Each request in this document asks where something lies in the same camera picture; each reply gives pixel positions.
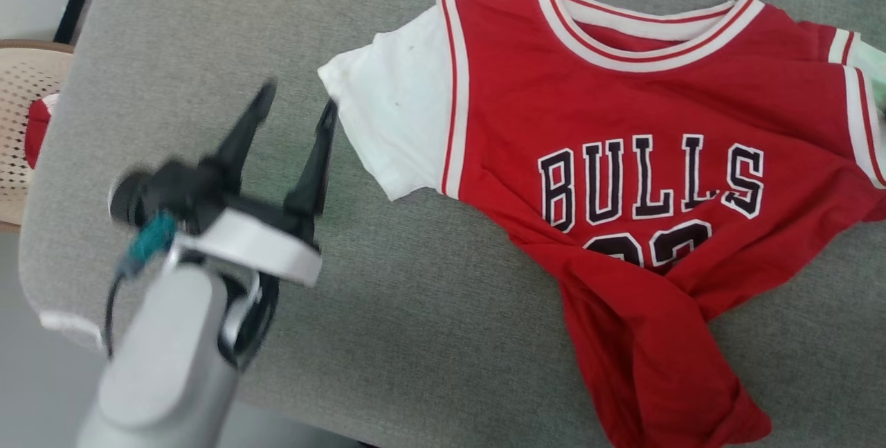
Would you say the beige perforated laundry basket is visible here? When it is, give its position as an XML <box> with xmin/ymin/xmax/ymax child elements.
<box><xmin>0</xmin><ymin>39</ymin><xmax>75</xmax><ymax>227</ymax></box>

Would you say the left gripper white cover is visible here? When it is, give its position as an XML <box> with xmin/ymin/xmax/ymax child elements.
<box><xmin>173</xmin><ymin>80</ymin><xmax>339</xmax><ymax>288</ymax></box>

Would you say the red and white basketball jersey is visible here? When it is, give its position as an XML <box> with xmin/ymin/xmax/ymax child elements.
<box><xmin>318</xmin><ymin>0</ymin><xmax>886</xmax><ymax>448</ymax></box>

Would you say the teal cable connector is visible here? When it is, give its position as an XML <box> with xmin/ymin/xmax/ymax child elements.
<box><xmin>118</xmin><ymin>211</ymin><xmax>179</xmax><ymax>276</ymax></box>

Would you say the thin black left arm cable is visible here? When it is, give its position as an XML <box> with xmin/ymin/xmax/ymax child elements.
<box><xmin>102</xmin><ymin>271</ymin><xmax>136</xmax><ymax>359</ymax></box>

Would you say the red garment in basket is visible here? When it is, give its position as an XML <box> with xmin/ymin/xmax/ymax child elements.
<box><xmin>24</xmin><ymin>93</ymin><xmax>62</xmax><ymax>170</ymax></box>

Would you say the grey fabric sofa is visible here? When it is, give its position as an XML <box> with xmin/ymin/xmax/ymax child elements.
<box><xmin>19</xmin><ymin>0</ymin><xmax>886</xmax><ymax>448</ymax></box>

